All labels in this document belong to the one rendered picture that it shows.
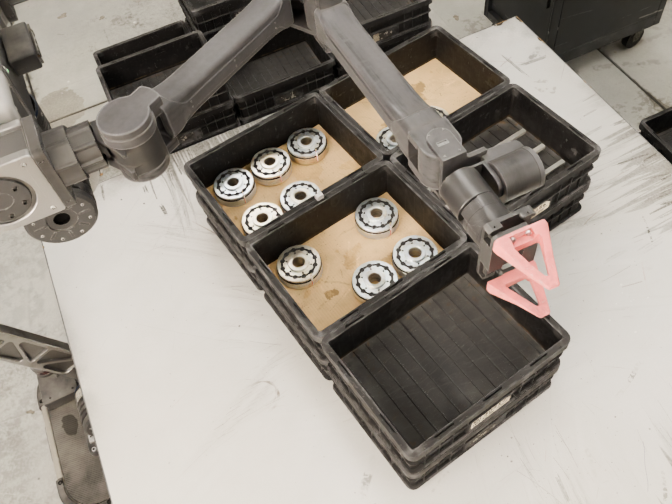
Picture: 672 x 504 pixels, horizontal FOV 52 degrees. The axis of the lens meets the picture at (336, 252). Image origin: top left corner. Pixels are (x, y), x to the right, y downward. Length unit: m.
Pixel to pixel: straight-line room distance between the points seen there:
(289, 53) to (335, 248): 1.35
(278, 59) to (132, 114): 1.82
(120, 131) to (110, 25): 2.91
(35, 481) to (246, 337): 1.09
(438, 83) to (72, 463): 1.50
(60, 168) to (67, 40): 2.89
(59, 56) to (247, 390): 2.55
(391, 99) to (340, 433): 0.81
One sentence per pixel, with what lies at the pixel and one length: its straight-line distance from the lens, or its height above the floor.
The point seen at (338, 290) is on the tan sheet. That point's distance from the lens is 1.56.
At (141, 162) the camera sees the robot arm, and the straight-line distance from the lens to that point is 1.04.
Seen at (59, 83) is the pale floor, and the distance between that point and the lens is 3.67.
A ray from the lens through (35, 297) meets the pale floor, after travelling 2.88.
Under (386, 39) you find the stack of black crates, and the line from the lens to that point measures 2.66.
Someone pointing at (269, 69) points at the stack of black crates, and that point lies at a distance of 2.77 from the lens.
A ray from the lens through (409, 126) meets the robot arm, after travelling 0.94.
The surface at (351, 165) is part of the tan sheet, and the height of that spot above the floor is 0.83.
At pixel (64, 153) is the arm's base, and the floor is 1.48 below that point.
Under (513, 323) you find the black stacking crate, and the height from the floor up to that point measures 0.83.
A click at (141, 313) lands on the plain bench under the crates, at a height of 0.70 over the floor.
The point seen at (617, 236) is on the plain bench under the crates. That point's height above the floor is 0.70.
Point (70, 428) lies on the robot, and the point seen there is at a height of 0.24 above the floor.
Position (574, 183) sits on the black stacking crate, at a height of 0.85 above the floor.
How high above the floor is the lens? 2.16
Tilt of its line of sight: 56 degrees down
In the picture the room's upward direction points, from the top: 10 degrees counter-clockwise
